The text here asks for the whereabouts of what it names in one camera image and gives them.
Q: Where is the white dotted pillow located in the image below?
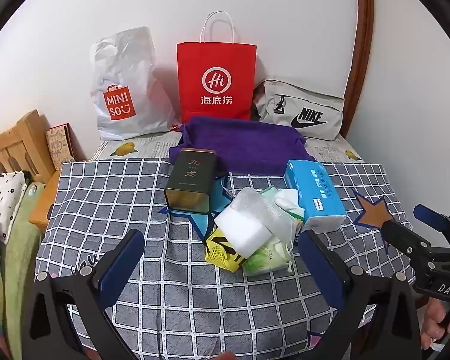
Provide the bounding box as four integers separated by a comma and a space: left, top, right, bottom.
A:
0, 170, 32, 244

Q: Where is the blue tissue pack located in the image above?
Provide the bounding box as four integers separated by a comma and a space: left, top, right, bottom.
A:
284, 159, 347, 232

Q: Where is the frosted transparent pouch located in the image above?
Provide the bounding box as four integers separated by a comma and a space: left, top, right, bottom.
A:
230, 187, 297, 248

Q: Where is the green blanket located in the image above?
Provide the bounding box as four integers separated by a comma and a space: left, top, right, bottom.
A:
0, 182, 47, 346

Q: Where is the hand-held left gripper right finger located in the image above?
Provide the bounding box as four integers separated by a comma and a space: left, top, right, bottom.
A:
298, 229, 422, 360

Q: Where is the dark green tin box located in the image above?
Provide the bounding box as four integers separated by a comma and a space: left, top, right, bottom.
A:
164, 149, 218, 216

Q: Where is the grey checked tablecloth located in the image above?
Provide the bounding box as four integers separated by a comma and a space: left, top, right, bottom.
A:
35, 157, 417, 360

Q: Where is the person's right hand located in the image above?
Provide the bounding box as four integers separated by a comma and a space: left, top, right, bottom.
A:
422, 297, 450, 351

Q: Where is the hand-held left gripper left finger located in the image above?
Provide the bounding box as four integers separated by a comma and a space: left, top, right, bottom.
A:
20, 229, 145, 360

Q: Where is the yellow mesh bag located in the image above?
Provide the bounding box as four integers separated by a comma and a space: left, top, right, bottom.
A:
204, 229, 248, 272

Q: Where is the red paper bag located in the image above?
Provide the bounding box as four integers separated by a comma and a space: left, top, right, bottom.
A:
176, 11, 257, 124

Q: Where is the wooden door frame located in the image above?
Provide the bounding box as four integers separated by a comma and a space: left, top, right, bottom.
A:
339, 0, 376, 139

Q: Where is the brown patterned box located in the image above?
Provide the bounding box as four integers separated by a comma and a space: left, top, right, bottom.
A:
46, 123, 76, 171

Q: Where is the white plastic shopping bag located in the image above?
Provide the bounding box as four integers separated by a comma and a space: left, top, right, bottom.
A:
90, 26, 179, 141

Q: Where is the grey belt bag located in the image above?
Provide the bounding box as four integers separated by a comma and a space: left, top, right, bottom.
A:
252, 79, 346, 142

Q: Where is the light green wipes pack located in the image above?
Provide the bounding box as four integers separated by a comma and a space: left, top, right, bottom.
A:
244, 236, 293, 277

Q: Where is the mint green cloth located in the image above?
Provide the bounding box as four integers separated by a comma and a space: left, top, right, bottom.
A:
259, 185, 286, 203

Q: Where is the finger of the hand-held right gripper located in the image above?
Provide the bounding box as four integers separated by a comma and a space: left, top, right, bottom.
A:
382, 219, 436, 271
413, 204, 450, 246

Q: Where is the purple towel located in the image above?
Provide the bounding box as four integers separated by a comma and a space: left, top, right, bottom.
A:
169, 116, 317, 176

